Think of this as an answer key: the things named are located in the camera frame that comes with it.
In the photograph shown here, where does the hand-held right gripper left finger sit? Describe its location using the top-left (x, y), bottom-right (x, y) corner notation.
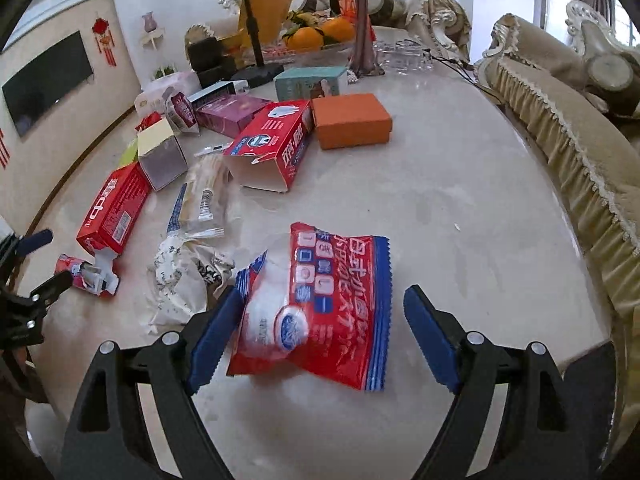
top-left (60, 285), bottom-right (246, 480)

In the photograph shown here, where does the red white snack packet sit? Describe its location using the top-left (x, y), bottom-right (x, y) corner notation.
top-left (226, 221), bottom-right (391, 392)

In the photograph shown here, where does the green packet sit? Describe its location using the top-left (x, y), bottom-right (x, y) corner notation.
top-left (118, 139), bottom-right (141, 168)

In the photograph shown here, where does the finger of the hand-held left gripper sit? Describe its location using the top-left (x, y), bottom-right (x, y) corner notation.
top-left (0, 229), bottom-right (54, 262)
top-left (27, 271), bottom-right (74, 307)

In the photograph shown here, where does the red snack bag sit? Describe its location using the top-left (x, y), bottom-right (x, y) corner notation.
top-left (330, 0), bottom-right (373, 18)

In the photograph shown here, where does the blue and black box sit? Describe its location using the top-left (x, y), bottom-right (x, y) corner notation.
top-left (187, 81), bottom-right (250, 108)

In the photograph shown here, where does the small carved chair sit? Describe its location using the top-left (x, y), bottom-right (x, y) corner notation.
top-left (184, 24), bottom-right (217, 48)

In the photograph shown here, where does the teal cardboard box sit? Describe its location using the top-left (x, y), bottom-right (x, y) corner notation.
top-left (274, 66), bottom-right (349, 102)

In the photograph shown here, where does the white printed paper bag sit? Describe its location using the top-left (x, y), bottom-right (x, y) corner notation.
top-left (147, 232), bottom-right (236, 336)

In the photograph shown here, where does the white plastic bag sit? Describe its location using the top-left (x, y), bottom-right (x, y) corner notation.
top-left (136, 71), bottom-right (201, 113)

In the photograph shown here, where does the orange cardboard box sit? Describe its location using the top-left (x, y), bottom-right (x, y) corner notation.
top-left (311, 92), bottom-right (394, 151)

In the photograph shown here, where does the small red white pouch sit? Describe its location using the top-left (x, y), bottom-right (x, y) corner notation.
top-left (165, 91), bottom-right (201, 137)

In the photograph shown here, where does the beige fringed sofa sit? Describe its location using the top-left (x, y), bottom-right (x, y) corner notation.
top-left (472, 0), bottom-right (640, 411)

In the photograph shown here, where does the clear plastic wrapper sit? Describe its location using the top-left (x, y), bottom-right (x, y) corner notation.
top-left (166, 152), bottom-right (231, 238)

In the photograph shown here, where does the wall television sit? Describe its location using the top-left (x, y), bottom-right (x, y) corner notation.
top-left (1, 30), bottom-right (95, 137)

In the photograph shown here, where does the small torn red box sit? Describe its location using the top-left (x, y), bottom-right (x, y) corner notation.
top-left (55, 252), bottom-right (121, 297)

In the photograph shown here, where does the black stand with round base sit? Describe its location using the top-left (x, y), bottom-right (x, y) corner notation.
top-left (232, 0), bottom-right (301, 90)

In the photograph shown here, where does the large open red box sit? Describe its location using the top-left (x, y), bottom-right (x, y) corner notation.
top-left (222, 100), bottom-right (316, 194)

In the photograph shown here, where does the purple box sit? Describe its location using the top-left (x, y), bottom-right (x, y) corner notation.
top-left (194, 95), bottom-right (273, 139)

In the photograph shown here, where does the orange paper bag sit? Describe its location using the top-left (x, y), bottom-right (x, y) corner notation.
top-left (239, 0), bottom-right (304, 46)

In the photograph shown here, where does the glass fruit plate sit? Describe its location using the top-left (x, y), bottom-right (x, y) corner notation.
top-left (262, 39), bottom-right (357, 62)

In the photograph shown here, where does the purple glass vase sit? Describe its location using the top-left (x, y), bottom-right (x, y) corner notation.
top-left (347, 0), bottom-right (381, 77)

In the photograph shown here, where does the long red box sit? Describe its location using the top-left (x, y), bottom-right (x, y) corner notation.
top-left (76, 162), bottom-right (152, 256)

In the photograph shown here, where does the black cable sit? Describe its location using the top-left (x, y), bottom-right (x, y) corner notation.
top-left (420, 47), bottom-right (506, 106)

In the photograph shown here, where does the grey box with yellow flap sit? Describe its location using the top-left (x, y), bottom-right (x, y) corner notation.
top-left (136, 117), bottom-right (190, 192)

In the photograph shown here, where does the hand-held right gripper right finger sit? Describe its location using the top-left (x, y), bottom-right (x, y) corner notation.
top-left (402, 285), bottom-right (583, 480)

